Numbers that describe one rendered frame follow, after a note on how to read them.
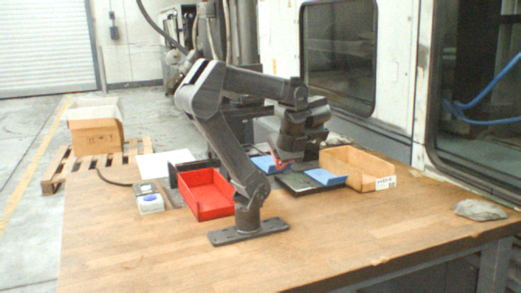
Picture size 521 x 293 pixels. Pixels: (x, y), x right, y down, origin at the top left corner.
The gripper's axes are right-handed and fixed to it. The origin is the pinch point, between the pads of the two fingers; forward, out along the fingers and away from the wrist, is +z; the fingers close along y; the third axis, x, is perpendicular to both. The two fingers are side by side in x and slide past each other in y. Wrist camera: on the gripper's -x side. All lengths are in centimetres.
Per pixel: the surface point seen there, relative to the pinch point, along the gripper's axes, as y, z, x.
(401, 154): 13, 21, -61
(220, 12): 50, -19, 5
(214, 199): 3.7, 15.1, 16.1
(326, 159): 10.4, 13.2, -24.4
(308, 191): -3.4, 9.4, -10.5
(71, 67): 787, 530, 70
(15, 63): 802, 519, 179
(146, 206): 4.7, 14.0, 35.8
